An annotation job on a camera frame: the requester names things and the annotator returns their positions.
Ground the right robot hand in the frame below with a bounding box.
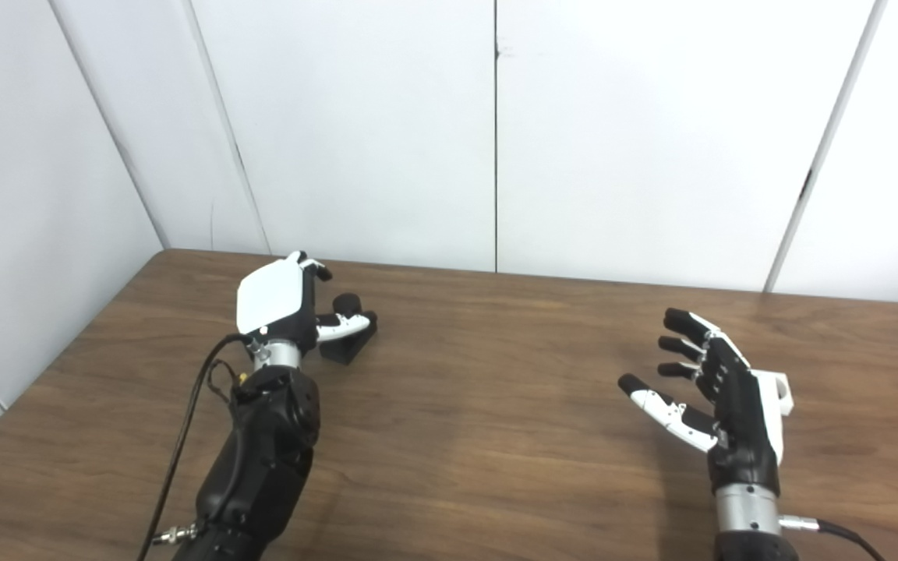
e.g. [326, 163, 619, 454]
[617, 307, 786, 498]

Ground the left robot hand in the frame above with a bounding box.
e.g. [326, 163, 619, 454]
[235, 250, 379, 351]

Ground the white square piece with hole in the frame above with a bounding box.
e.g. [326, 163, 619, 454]
[758, 371, 796, 415]

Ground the black peg with square base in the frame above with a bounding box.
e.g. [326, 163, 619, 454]
[318, 292, 379, 367]

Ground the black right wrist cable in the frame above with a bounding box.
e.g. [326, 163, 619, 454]
[778, 514, 888, 561]

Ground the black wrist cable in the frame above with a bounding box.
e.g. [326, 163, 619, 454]
[136, 333, 263, 561]
[778, 514, 888, 561]

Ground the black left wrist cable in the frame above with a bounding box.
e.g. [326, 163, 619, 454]
[136, 333, 263, 561]

